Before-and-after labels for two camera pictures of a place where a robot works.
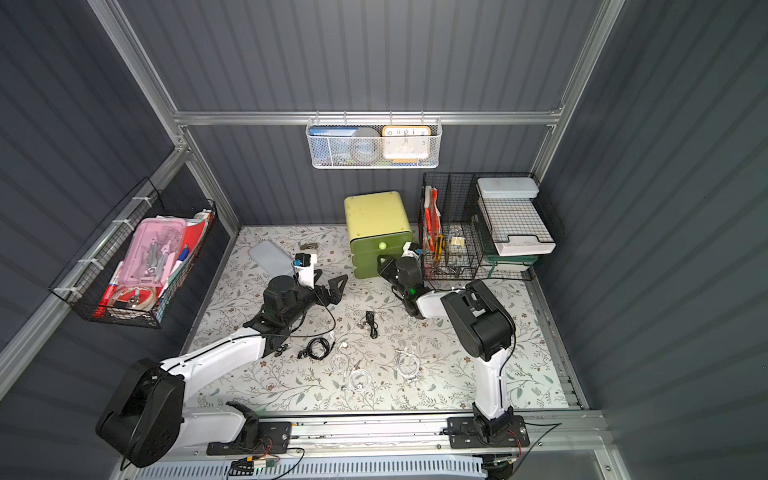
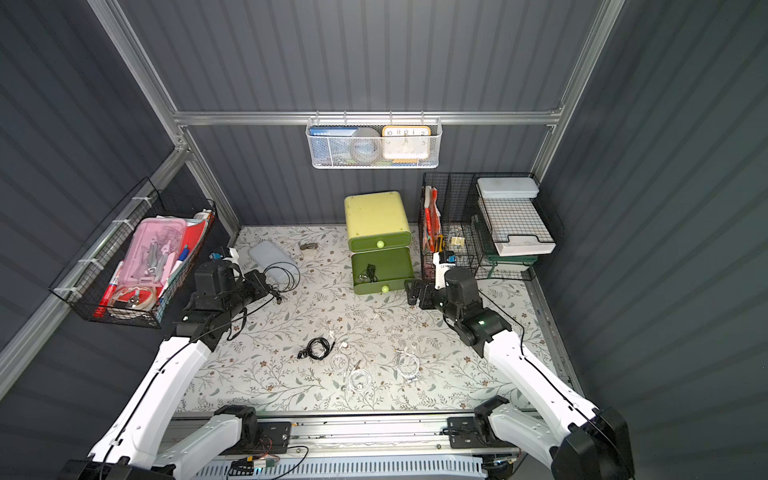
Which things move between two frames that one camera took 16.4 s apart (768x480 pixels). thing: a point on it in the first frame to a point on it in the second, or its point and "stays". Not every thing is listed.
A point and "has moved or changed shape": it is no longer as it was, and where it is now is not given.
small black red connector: [372, 323] to [368, 273]
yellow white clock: [406, 142] stays
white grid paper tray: [517, 225] stays
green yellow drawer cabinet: [377, 226] has moved or changed shape
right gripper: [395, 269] to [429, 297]
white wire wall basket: [374, 143] stays
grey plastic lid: [271, 260] stays
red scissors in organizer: [432, 216] stays
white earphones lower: [359, 380] stays
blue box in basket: [331, 145] stays
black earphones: [280, 350] to [293, 276]
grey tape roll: [365, 145] stays
